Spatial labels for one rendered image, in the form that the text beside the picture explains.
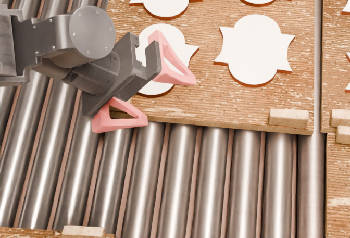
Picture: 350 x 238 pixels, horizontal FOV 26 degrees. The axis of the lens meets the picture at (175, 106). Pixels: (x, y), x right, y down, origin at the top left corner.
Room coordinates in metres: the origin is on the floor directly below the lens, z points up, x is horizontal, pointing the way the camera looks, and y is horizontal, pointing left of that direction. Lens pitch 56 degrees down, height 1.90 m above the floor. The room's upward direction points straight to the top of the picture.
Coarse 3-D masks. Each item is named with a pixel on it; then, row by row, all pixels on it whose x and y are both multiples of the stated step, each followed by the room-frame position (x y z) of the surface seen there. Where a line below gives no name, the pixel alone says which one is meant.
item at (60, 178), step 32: (0, 160) 0.60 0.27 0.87; (32, 160) 0.60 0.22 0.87; (64, 160) 0.60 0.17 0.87; (96, 160) 0.60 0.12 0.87; (128, 160) 0.60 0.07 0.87; (160, 192) 0.54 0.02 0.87; (192, 192) 0.54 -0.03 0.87; (224, 192) 0.54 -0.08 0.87; (192, 224) 0.49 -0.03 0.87; (224, 224) 0.49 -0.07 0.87
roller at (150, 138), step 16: (144, 128) 0.63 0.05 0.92; (160, 128) 0.63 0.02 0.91; (144, 144) 0.60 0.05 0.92; (160, 144) 0.61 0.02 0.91; (144, 160) 0.57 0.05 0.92; (160, 160) 0.58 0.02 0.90; (144, 176) 0.55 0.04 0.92; (128, 192) 0.53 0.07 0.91; (144, 192) 0.52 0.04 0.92; (128, 208) 0.50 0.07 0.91; (144, 208) 0.49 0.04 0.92; (128, 224) 0.47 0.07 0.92; (144, 224) 0.47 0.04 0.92
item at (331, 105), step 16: (336, 0) 0.88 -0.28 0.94; (336, 16) 0.84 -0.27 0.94; (336, 32) 0.81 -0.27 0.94; (336, 48) 0.77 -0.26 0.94; (336, 64) 0.74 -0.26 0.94; (336, 80) 0.71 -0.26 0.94; (336, 96) 0.68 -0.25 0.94; (320, 112) 0.66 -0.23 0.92; (336, 112) 0.63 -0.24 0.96; (320, 128) 0.63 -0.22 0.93; (336, 128) 0.62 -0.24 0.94
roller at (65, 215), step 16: (80, 112) 0.66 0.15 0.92; (80, 128) 0.63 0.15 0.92; (80, 144) 0.60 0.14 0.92; (96, 144) 0.61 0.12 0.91; (80, 160) 0.57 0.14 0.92; (64, 176) 0.55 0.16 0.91; (80, 176) 0.55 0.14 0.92; (64, 192) 0.52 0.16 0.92; (80, 192) 0.52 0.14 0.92; (64, 208) 0.49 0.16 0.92; (80, 208) 0.50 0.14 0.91; (64, 224) 0.47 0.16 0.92; (80, 224) 0.47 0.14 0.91
